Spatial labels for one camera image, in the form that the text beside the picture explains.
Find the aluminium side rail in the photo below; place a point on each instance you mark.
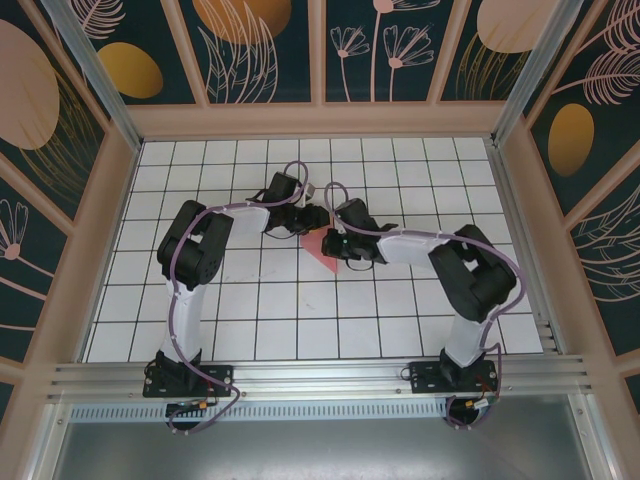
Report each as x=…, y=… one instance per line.
x=525, y=250

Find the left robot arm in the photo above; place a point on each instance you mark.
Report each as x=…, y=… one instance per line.
x=185, y=330

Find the grey metal sheet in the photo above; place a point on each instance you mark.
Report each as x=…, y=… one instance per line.
x=320, y=450

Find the aluminium corner post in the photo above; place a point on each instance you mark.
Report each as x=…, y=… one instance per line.
x=92, y=65
x=531, y=65

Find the long aluminium base rail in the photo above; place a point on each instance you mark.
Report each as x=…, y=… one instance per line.
x=320, y=375

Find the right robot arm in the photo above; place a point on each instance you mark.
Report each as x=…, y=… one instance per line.
x=467, y=330

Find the yellow power connector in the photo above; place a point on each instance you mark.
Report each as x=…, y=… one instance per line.
x=472, y=403
x=202, y=404

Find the pink paper sheet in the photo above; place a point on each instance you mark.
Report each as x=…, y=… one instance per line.
x=315, y=246

